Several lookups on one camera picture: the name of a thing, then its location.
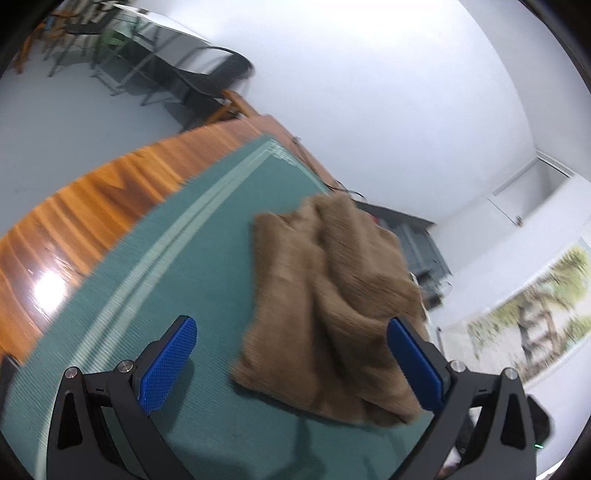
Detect white folding table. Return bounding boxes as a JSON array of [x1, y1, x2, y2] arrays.
[[92, 2, 209, 96]]

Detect white door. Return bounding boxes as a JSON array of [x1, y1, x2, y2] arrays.
[[488, 157, 573, 227]]

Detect black cable on table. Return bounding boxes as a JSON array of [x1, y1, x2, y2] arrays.
[[290, 135, 369, 202]]

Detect black metal chair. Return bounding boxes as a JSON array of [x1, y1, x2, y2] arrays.
[[142, 45, 256, 130]]

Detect hanging scroll painting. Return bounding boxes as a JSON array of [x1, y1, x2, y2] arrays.
[[437, 238, 590, 383]]

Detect grey stairs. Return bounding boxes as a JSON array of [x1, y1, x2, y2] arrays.
[[356, 201, 451, 295]]

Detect brown fleece garment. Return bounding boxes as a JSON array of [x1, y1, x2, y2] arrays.
[[231, 194, 426, 427]]

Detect green table mat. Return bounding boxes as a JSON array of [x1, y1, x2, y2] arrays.
[[1, 136, 431, 479]]

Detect wooden bench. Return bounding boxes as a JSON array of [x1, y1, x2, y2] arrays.
[[204, 89, 259, 125]]

